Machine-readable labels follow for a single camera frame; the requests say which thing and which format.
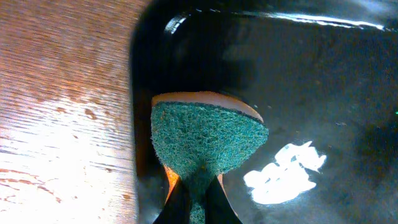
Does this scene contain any black small tray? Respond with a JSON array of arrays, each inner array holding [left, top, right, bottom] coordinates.
[[130, 0, 397, 223]]

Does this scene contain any green and pink sponge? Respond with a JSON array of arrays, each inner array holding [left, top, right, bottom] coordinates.
[[150, 91, 269, 223]]

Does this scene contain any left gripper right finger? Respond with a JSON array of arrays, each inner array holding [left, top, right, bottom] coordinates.
[[205, 175, 242, 224]]

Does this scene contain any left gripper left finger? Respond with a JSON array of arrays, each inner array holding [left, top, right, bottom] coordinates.
[[154, 179, 191, 224]]

